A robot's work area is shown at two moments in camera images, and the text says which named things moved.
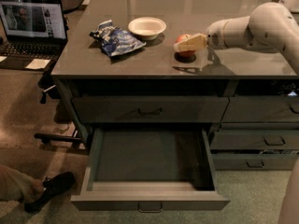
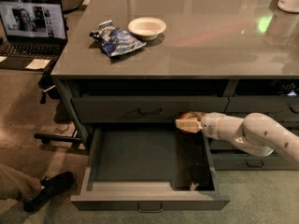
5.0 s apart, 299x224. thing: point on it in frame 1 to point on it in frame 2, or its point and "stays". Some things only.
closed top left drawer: [151, 109] stays
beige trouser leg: [16, 185] stays
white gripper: [216, 34] to [210, 124]
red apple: [184, 53] to [192, 115]
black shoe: [51, 186] stays
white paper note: [38, 63] stays
